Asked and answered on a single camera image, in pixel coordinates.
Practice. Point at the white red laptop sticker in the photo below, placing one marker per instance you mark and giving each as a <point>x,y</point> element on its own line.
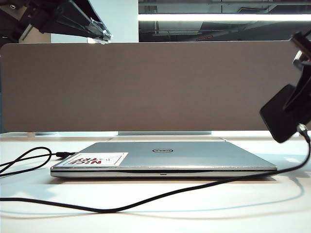
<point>97,160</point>

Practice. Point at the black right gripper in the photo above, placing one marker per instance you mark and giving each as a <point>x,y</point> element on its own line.
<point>305,58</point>

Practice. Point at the silver Dell laptop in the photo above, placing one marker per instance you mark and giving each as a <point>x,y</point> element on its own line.
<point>194,155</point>

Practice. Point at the white ceiling light strip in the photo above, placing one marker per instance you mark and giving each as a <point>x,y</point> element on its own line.
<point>218,17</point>

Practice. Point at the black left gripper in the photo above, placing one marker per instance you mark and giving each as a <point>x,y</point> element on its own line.
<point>24,14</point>

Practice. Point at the brown desk divider panel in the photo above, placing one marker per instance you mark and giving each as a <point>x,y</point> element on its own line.
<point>145,85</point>

